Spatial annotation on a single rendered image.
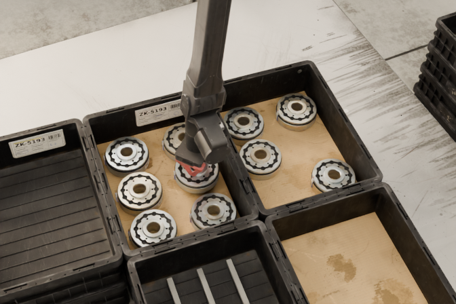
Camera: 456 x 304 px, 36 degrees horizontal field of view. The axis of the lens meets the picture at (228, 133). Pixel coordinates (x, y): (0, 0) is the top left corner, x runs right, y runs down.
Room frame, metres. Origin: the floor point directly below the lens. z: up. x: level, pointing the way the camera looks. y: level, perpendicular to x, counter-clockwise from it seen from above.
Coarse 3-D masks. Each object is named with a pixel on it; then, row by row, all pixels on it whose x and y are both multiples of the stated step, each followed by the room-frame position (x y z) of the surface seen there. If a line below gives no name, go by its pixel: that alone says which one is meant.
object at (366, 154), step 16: (288, 64) 1.26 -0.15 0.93; (304, 64) 1.27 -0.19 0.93; (240, 80) 1.20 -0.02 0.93; (320, 80) 1.22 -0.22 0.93; (352, 128) 1.06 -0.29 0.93; (240, 160) 0.95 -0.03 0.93; (368, 160) 0.97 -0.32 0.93; (256, 192) 0.87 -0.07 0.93; (336, 192) 0.88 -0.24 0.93; (272, 208) 0.83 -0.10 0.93; (288, 208) 0.83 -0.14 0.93
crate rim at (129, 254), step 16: (160, 96) 1.14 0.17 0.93; (176, 96) 1.14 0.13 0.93; (112, 112) 1.08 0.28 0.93; (96, 160) 0.94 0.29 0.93; (240, 176) 0.91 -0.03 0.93; (112, 208) 0.81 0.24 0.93; (256, 208) 0.83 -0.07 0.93; (224, 224) 0.79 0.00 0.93; (176, 240) 0.74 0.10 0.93; (128, 256) 0.70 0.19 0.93
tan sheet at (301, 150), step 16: (224, 112) 1.18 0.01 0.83; (272, 112) 1.19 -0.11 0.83; (272, 128) 1.13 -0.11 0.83; (320, 128) 1.14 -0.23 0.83; (288, 144) 1.09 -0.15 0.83; (304, 144) 1.09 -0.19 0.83; (320, 144) 1.09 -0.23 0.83; (288, 160) 1.04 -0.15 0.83; (304, 160) 1.04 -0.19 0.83; (320, 160) 1.04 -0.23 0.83; (288, 176) 0.99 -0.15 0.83; (304, 176) 0.99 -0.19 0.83; (272, 192) 0.94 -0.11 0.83; (288, 192) 0.94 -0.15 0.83; (304, 192) 0.94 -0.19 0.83
